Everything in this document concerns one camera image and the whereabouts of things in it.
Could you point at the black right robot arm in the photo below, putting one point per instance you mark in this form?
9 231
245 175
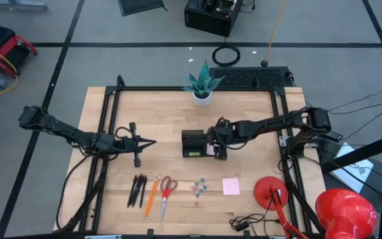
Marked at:
267 125

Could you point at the green plant in white pot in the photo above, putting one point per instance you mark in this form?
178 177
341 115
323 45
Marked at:
201 99

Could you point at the black diagonal beam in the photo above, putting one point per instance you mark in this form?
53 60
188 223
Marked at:
360 152

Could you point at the red desk lamp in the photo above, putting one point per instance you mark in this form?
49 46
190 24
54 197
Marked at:
270 192

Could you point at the black frame clamp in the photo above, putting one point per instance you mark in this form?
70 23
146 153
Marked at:
120 81
150 232
246 233

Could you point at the small yellow sticky pad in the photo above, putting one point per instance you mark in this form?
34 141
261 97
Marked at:
194 153

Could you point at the silver aluminium extrusion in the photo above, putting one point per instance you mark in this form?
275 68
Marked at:
103 237

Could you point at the black keyboard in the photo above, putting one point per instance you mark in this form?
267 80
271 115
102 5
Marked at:
244 76

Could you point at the dark grey side table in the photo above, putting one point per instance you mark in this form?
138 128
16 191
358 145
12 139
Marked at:
381 186

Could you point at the black pen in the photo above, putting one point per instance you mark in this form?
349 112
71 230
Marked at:
139 190
132 191
136 191
143 192

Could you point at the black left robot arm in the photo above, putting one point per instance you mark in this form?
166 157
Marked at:
61 127

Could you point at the white book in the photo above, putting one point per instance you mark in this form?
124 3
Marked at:
356 172

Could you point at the red and black rolling seat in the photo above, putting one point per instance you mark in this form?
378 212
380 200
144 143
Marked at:
5 49

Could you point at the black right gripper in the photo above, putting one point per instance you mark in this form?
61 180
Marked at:
222 136

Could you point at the black mesh desk organizer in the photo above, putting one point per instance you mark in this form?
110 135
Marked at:
194 142

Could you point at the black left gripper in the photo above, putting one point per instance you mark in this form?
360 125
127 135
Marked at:
132 144

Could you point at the black computer case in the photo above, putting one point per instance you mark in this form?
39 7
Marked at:
207 23

